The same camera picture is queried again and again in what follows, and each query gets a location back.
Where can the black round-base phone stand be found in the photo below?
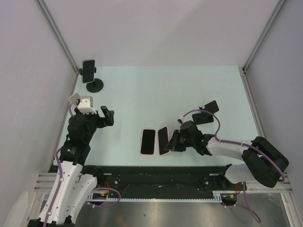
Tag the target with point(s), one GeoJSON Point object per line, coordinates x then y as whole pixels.
{"type": "Point", "coordinates": [95, 86]}

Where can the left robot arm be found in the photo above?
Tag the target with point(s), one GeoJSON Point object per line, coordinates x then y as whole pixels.
{"type": "Point", "coordinates": [74, 181]}

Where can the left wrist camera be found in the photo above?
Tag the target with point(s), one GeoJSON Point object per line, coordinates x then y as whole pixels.
{"type": "Point", "coordinates": [85, 105]}

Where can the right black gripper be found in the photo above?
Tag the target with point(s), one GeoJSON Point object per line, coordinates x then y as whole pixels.
{"type": "Point", "coordinates": [173, 144]}

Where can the pink case phone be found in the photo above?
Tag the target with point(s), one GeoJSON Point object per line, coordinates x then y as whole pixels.
{"type": "Point", "coordinates": [148, 142]}
{"type": "Point", "coordinates": [163, 140]}

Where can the grey case phone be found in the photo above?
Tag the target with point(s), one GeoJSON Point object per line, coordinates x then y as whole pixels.
{"type": "Point", "coordinates": [88, 70]}

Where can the white phone stand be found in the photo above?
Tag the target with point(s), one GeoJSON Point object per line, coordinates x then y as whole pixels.
{"type": "Point", "coordinates": [74, 99]}

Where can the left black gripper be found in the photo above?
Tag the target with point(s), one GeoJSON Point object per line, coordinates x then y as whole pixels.
{"type": "Point", "coordinates": [107, 120]}

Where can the black square-base phone stand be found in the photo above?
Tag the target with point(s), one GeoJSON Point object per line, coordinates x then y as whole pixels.
{"type": "Point", "coordinates": [204, 117]}

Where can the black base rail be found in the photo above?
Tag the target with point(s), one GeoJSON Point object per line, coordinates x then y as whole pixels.
{"type": "Point", "coordinates": [160, 182]}

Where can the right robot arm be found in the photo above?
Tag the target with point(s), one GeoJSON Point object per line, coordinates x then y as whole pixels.
{"type": "Point", "coordinates": [261, 160]}

